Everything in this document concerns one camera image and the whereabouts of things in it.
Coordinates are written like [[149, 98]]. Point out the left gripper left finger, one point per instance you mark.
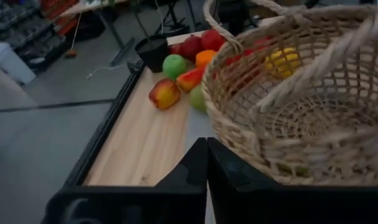
[[164, 205]]

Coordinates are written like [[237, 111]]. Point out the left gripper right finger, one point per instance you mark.
[[270, 205]]

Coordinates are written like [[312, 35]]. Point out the green pear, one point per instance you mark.
[[197, 99]]

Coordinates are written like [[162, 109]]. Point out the red and yellow apple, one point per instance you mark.
[[164, 93]]

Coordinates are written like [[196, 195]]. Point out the green apple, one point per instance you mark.
[[174, 67]]

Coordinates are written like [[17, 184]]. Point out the yellow bell pepper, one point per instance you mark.
[[282, 60]]

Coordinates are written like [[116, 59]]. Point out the orange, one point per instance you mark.
[[205, 58]]

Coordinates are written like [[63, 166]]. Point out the large red apple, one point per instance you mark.
[[191, 47]]

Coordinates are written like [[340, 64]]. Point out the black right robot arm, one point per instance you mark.
[[235, 15]]

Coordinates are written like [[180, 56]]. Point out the grey woven placemat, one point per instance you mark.
[[196, 124]]

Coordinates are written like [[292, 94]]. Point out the green plant in black pot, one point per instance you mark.
[[153, 53]]

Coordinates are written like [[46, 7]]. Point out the broom with orange head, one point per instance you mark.
[[70, 53]]

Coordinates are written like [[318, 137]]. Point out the black bag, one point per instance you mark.
[[89, 26]]

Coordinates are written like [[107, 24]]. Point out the white trash bin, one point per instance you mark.
[[8, 62]]

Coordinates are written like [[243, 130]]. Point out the shelf with orange bins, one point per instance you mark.
[[58, 18]]

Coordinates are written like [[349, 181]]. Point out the wooden workbench with grey legs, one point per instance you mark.
[[83, 6]]

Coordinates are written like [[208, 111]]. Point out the black aluminium table frame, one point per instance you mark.
[[105, 124]]

